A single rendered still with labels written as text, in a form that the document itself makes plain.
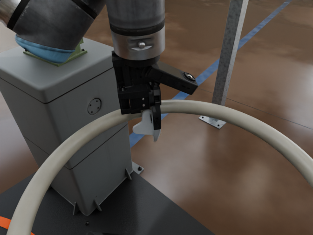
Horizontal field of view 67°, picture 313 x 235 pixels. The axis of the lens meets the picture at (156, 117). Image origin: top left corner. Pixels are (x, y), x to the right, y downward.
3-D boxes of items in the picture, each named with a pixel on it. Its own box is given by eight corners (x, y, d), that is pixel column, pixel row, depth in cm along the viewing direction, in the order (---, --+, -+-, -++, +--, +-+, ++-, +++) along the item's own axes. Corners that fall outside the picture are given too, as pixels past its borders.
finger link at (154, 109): (150, 122, 52) (146, 86, 48) (158, 121, 53) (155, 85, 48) (153, 134, 48) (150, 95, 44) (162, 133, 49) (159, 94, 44)
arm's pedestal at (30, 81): (33, 183, 150) (-37, 59, 95) (92, 138, 181) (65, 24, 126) (86, 230, 127) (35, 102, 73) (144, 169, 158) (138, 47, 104)
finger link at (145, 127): (134, 143, 54) (129, 107, 50) (159, 139, 55) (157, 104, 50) (135, 151, 52) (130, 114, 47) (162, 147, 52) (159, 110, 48)
